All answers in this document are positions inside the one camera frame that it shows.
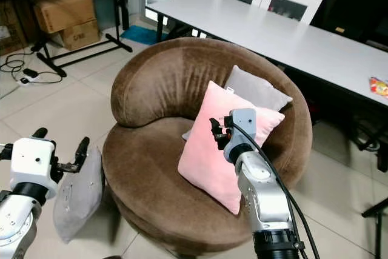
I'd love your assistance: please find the grey pillow with white tag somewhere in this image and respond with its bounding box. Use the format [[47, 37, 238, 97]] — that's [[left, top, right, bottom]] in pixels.
[[181, 65, 293, 142]]

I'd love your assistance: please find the large plain cardboard box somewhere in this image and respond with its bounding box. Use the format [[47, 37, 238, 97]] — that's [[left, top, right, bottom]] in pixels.
[[33, 0, 98, 34]]

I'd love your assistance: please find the dark labelled cardboard box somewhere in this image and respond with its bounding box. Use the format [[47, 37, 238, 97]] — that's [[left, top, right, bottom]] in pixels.
[[0, 0, 32, 55]]

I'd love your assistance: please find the blue floor mat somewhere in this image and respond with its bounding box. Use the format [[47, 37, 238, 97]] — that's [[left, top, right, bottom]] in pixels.
[[120, 24, 160, 45]]

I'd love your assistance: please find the black chair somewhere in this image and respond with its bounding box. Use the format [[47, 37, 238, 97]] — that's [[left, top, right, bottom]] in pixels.
[[348, 110, 388, 173]]

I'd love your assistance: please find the black stand leg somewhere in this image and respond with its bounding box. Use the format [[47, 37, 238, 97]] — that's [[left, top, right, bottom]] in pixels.
[[361, 197, 388, 259]]

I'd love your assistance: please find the small printed cardboard box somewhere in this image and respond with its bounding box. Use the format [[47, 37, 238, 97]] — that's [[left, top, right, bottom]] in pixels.
[[58, 19, 101, 52]]

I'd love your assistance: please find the brown round velvet sofa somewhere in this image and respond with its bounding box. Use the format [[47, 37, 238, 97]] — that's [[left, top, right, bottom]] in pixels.
[[102, 36, 314, 257]]

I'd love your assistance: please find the long white table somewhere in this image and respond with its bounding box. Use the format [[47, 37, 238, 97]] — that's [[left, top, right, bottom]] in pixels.
[[145, 0, 388, 109]]

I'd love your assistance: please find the black floor cable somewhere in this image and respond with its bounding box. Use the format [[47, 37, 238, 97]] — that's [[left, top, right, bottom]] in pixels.
[[2, 52, 62, 85]]

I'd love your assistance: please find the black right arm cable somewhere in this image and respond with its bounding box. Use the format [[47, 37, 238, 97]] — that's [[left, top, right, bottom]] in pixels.
[[229, 122, 321, 259]]

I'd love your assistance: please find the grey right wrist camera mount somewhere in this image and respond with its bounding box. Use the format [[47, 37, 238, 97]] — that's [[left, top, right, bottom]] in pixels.
[[222, 108, 257, 152]]

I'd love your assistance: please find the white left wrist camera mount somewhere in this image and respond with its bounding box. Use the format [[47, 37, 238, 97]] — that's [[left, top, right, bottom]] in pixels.
[[9, 137, 59, 203]]

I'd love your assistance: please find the red snack packet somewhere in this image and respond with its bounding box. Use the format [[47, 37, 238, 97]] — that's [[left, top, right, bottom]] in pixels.
[[368, 75, 388, 99]]

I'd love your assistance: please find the black metal rack stand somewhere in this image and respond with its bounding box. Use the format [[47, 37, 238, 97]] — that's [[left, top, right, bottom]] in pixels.
[[30, 0, 133, 78]]

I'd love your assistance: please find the plain grey pillow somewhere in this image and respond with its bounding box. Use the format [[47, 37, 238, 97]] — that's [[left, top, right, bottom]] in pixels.
[[53, 147, 104, 244]]

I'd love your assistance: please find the white power strip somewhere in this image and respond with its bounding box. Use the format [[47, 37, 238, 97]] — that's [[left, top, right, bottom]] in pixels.
[[15, 67, 44, 86]]

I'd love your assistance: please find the pink square pillow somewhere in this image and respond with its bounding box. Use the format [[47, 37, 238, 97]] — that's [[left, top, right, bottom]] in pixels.
[[178, 80, 286, 216]]

